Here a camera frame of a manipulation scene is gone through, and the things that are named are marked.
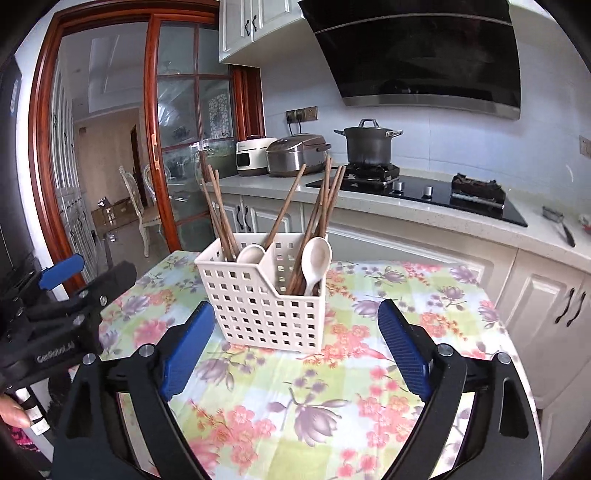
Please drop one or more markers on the white upper cabinet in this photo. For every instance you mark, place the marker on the white upper cabinet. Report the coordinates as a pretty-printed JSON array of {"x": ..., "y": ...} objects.
[{"x": 258, "y": 27}]

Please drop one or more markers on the kitchen knife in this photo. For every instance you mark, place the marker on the kitchen knife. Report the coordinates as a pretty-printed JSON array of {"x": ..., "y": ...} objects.
[{"x": 554, "y": 214}]

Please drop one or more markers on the red wooden glass door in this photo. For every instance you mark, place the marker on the red wooden glass door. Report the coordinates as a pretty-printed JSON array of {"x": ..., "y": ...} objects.
[{"x": 151, "y": 92}]

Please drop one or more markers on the set of wooden chopsticks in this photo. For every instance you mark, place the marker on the set of wooden chopsticks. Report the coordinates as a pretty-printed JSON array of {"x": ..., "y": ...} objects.
[{"x": 325, "y": 203}]

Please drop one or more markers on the dark wall outlet strip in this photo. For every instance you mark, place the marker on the dark wall outlet strip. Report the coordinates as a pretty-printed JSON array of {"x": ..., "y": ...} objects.
[{"x": 302, "y": 114}]

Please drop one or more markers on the person's left hand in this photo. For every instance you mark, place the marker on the person's left hand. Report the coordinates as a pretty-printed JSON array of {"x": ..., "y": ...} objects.
[{"x": 11, "y": 410}]

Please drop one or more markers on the silver rice cooker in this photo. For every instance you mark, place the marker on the silver rice cooker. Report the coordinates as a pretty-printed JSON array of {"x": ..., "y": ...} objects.
[{"x": 295, "y": 157}]

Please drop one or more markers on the floral tablecloth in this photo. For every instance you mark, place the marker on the floral tablecloth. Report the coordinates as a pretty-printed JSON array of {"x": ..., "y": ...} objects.
[{"x": 300, "y": 415}]

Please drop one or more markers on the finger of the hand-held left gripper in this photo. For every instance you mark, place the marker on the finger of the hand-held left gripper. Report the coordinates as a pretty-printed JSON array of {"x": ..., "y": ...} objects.
[
  {"x": 60, "y": 272},
  {"x": 111, "y": 281}
]

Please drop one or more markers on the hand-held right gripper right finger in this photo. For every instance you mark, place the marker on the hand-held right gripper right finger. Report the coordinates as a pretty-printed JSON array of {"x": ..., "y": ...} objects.
[{"x": 406, "y": 350}]

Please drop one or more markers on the white perforated plastic basket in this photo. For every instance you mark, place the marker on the white perforated plastic basket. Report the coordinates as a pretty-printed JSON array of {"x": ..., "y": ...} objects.
[{"x": 272, "y": 347}]

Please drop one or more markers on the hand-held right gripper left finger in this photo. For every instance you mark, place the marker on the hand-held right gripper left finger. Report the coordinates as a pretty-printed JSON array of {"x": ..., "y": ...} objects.
[{"x": 189, "y": 350}]

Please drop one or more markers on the black glass gas hob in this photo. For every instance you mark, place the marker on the black glass gas hob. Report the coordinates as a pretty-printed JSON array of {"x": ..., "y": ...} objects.
[{"x": 438, "y": 194}]

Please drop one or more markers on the red wooden door frame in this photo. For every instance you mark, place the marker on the red wooden door frame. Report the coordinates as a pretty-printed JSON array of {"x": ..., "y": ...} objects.
[{"x": 41, "y": 184}]

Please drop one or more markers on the white ceramic spoon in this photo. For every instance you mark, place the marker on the white ceramic spoon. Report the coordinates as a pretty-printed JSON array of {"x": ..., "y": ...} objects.
[
  {"x": 251, "y": 254},
  {"x": 318, "y": 254}
]

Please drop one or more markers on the white ornate dining chair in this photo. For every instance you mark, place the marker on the white ornate dining chair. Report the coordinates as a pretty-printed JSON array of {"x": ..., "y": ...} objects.
[
  {"x": 147, "y": 219},
  {"x": 147, "y": 184}
]

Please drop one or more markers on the grey cooking pot with lid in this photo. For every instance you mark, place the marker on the grey cooking pot with lid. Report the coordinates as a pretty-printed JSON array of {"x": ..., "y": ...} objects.
[{"x": 369, "y": 145}]

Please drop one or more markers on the brown cardboard box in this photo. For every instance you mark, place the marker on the brown cardboard box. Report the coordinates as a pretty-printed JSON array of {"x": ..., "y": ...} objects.
[{"x": 111, "y": 212}]

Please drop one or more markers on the black range hood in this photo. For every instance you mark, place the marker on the black range hood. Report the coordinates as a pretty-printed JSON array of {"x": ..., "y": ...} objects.
[{"x": 415, "y": 50}]

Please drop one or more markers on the white rice cooker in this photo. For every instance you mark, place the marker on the white rice cooker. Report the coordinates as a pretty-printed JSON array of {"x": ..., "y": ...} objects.
[{"x": 251, "y": 159}]

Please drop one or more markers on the gold wall outlet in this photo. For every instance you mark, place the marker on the gold wall outlet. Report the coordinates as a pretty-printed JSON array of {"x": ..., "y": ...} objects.
[{"x": 585, "y": 146}]

